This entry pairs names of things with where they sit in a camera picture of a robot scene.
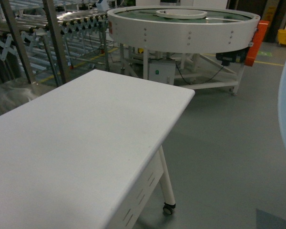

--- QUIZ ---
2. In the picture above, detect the orange motor cover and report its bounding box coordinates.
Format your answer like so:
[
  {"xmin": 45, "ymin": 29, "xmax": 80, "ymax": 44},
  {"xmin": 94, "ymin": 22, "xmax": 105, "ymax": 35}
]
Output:
[{"xmin": 245, "ymin": 20, "xmax": 270, "ymax": 67}]

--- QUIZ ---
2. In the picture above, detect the black conveyor motor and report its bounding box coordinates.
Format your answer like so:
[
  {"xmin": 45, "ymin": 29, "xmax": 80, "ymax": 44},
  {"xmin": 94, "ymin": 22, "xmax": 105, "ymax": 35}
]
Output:
[{"xmin": 215, "ymin": 48, "xmax": 248, "ymax": 66}]

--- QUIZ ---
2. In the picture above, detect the expandable roller conveyor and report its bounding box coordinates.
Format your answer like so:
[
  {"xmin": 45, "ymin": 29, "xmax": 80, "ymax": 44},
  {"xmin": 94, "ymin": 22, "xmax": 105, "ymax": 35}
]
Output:
[{"xmin": 0, "ymin": 0, "xmax": 108, "ymax": 84}]

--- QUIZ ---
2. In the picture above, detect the white table leg with caster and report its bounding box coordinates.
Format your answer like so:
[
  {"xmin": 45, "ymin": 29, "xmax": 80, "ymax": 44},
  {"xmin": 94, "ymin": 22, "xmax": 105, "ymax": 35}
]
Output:
[{"xmin": 159, "ymin": 146, "xmax": 176, "ymax": 215}]

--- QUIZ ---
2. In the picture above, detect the stainless steel shelf rack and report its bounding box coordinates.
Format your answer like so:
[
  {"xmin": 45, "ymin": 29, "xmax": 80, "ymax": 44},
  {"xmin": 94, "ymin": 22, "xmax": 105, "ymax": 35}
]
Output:
[{"xmin": 0, "ymin": 0, "xmax": 70, "ymax": 84}]

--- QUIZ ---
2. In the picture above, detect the white electrical control box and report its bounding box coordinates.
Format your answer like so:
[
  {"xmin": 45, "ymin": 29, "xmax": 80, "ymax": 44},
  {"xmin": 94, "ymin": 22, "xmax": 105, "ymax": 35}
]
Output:
[{"xmin": 148, "ymin": 59, "xmax": 176, "ymax": 85}]

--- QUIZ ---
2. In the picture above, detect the white round turntable conveyor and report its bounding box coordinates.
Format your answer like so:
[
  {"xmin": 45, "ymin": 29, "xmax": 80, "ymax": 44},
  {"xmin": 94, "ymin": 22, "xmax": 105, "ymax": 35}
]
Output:
[{"xmin": 107, "ymin": 6, "xmax": 260, "ymax": 94}]

